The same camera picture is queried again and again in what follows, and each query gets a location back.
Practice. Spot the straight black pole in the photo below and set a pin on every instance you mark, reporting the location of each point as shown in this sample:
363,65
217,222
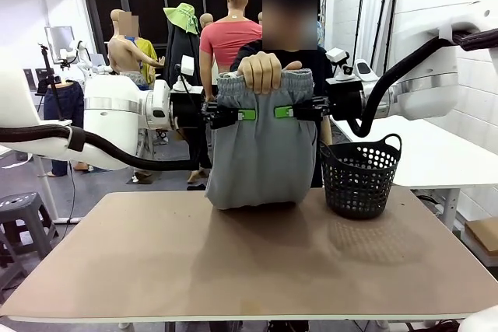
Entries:
379,25

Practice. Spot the mannequin in floral shirt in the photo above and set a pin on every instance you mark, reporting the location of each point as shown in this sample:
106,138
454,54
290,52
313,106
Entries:
321,32

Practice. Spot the white side table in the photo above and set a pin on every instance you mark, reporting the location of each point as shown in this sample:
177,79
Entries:
435,153

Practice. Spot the brown cardboard box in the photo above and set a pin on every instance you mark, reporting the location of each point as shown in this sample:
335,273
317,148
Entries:
484,235

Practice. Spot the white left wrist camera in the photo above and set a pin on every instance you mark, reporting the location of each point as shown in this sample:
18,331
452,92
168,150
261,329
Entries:
187,64

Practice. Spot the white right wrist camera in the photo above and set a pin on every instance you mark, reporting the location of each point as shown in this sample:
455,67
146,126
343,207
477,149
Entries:
337,55

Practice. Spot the black camera tripod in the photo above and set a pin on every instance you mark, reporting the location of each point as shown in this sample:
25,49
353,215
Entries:
50,75

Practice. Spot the black plastic laundry basket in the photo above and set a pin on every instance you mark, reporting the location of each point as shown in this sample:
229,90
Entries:
360,184

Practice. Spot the bare-torso tan mannequin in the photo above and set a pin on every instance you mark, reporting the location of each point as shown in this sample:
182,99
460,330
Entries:
122,52

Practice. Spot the small tan mannequin head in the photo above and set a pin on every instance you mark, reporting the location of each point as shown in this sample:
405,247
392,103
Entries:
206,20

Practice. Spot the person's right hand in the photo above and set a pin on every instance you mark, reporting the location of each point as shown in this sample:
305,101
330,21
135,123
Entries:
260,71

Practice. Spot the grey plastic stool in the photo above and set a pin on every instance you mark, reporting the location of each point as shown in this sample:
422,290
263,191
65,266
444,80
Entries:
9,266
27,211

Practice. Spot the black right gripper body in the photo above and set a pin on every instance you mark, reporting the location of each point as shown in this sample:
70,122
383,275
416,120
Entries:
342,100

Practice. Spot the black coat on mannequin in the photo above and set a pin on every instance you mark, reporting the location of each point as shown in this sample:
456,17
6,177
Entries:
181,56

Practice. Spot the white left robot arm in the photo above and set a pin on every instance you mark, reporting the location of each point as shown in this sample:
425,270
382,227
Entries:
113,102

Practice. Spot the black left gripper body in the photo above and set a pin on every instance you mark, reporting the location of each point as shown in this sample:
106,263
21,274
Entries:
190,110

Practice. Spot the grey framed monitor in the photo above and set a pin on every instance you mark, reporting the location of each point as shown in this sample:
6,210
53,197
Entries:
58,38

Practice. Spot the person in black t-shirt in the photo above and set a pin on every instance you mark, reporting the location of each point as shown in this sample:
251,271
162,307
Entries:
323,63

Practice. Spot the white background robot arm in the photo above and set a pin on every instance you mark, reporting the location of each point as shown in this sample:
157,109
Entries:
87,60

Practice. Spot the curved black wall pipe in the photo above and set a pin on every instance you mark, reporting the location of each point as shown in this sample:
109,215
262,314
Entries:
360,17

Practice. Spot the red crop top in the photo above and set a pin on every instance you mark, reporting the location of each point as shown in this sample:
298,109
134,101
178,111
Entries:
227,38

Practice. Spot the green sun hat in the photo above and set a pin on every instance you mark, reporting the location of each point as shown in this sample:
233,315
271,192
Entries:
183,17

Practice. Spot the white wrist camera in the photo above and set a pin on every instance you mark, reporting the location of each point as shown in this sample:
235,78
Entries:
187,64
337,55

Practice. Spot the yellow shirt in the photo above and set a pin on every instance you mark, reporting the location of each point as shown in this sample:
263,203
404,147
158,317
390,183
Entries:
148,56

